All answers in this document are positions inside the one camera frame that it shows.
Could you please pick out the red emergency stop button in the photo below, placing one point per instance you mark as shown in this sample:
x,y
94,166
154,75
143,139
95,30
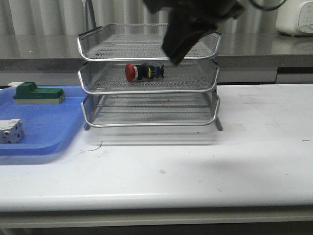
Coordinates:
x,y
149,71

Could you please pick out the thin wire scrap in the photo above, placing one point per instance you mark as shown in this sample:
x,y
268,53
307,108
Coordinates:
x,y
93,149

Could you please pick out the green terminal block component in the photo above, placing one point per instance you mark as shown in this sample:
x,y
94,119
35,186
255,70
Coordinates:
x,y
30,93

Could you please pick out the white grey switch block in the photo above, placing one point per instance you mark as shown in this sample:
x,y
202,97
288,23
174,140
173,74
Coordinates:
x,y
11,131

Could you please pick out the silver mesh tray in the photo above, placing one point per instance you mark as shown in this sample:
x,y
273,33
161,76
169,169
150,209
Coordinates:
x,y
191,76
129,110
123,42

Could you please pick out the blue plastic tray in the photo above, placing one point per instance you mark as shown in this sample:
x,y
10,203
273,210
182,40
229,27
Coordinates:
x,y
47,127

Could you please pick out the silver metal rack frame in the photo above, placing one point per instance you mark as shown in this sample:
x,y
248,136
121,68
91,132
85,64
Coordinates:
x,y
206,48

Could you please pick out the white appliance in background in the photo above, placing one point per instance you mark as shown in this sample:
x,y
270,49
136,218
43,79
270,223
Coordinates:
x,y
295,18

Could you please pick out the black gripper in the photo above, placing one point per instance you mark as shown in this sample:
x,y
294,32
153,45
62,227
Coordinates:
x,y
190,20

